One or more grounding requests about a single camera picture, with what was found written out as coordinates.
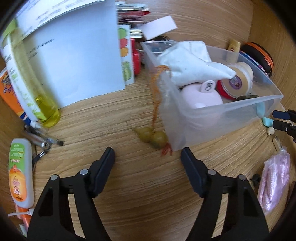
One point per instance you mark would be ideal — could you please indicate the beige roll with purple sticker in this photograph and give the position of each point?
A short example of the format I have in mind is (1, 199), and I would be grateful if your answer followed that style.
(241, 74)

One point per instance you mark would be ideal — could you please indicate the pink round case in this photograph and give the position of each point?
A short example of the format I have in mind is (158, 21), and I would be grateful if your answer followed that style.
(198, 99)

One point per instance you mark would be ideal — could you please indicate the small teal item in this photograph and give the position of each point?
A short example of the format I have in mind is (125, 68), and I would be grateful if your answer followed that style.
(268, 122)

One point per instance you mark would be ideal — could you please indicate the small white round badge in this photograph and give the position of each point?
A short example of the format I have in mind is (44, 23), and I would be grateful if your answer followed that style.
(207, 86)

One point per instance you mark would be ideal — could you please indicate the blue pencil case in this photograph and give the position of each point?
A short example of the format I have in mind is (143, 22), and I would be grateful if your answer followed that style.
(254, 61)

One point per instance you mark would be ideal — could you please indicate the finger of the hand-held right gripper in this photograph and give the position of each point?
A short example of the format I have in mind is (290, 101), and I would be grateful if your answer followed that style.
(283, 114)
(283, 127)

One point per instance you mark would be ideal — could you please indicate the orange tube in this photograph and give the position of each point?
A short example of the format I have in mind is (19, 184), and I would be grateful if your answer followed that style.
(11, 97)

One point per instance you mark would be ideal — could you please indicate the white paper sheets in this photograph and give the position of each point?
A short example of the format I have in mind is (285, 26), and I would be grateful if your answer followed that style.
(81, 64)

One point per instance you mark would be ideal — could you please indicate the orange marker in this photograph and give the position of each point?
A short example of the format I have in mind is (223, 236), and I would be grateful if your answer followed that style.
(23, 217)

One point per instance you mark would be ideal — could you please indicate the wooden desktop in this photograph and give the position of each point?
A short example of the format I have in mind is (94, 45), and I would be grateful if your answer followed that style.
(138, 185)

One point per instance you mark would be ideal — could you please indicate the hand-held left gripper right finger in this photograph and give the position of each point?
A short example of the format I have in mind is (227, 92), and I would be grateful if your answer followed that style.
(192, 171)

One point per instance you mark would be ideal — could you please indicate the fruit print carton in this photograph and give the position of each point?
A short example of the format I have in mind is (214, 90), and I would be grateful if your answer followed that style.
(124, 53)

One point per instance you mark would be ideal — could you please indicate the clear plastic storage box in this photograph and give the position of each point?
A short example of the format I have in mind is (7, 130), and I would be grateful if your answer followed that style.
(231, 115)

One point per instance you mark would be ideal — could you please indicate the small white box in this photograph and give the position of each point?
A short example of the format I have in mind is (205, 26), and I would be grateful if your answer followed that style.
(158, 27)

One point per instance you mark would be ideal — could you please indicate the orange and black round case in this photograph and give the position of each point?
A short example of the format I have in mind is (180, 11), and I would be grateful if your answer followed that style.
(260, 53)

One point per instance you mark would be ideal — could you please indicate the red round item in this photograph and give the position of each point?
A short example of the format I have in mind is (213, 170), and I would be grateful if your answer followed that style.
(220, 91)

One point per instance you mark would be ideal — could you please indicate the olive gourd charm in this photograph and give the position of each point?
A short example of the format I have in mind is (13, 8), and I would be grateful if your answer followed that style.
(157, 139)

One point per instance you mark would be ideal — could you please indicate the red carton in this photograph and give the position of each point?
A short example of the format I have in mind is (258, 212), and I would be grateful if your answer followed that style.
(136, 58)

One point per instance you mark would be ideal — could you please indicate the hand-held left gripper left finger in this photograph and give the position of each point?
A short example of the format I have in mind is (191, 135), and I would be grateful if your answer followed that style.
(105, 171)

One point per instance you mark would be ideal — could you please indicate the green and orange flat bottle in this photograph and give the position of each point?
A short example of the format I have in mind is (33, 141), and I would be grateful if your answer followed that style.
(19, 171)

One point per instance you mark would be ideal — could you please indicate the small wooden bead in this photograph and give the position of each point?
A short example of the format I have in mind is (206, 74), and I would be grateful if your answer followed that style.
(269, 132)

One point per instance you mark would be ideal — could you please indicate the white cloth pouch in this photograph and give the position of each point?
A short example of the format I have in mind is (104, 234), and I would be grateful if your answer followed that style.
(192, 62)

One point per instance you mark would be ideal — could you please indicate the white folded paper sheet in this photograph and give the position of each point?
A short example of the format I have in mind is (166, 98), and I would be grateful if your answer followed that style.
(57, 14)

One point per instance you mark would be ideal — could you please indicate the yellow spray bottle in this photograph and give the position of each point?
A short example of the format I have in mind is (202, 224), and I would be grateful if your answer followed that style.
(46, 109)

